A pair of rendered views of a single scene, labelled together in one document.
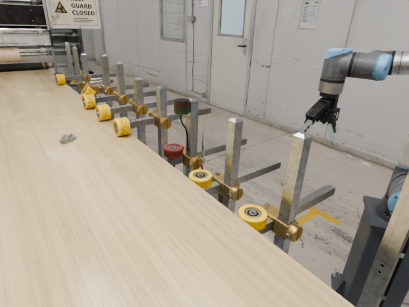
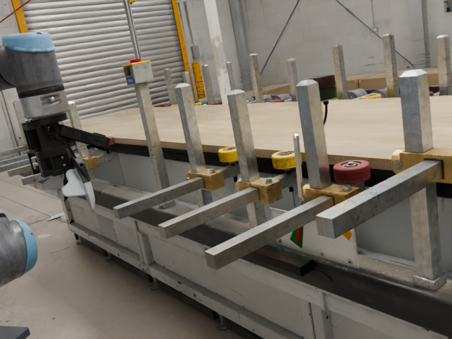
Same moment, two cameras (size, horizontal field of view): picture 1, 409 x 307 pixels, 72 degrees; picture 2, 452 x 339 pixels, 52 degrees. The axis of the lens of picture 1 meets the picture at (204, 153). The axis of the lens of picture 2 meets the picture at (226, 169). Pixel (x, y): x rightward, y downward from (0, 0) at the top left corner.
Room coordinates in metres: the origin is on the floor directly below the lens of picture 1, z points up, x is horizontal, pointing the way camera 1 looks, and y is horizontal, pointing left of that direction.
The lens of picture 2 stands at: (2.09, -0.12, 1.20)
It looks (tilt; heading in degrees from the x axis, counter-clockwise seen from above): 14 degrees down; 182
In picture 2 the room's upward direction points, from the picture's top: 10 degrees counter-clockwise
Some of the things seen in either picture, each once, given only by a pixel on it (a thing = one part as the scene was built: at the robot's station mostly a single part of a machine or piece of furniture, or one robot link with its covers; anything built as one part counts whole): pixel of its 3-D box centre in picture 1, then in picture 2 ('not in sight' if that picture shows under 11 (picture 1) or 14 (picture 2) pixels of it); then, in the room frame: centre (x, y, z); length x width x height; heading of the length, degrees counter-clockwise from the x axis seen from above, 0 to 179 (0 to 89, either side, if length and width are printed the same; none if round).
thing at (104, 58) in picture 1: (108, 92); not in sight; (1.86, 0.66, 0.93); 0.03 x 0.03 x 0.48; 37
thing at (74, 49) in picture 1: (78, 76); not in sight; (2.46, 1.11, 0.92); 0.03 x 0.03 x 0.48; 37
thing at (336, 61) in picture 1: (336, 64); (32, 63); (1.12, -0.49, 1.25); 0.10 x 0.09 x 0.12; 57
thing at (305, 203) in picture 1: (293, 209); (182, 189); (0.76, -0.30, 0.83); 0.43 x 0.03 x 0.04; 127
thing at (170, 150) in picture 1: (173, 158); (353, 186); (1.06, 0.13, 0.85); 0.08 x 0.08 x 0.11
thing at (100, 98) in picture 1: (129, 95); not in sight; (1.73, 0.48, 0.95); 0.50 x 0.04 x 0.04; 127
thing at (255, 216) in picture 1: (251, 227); (233, 164); (0.64, -0.14, 0.85); 0.08 x 0.08 x 0.11
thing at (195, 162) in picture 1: (187, 158); (330, 197); (1.08, 0.07, 0.85); 0.13 x 0.06 x 0.05; 37
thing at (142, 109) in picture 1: (137, 107); not in sight; (1.48, 0.37, 0.95); 0.13 x 0.06 x 0.05; 37
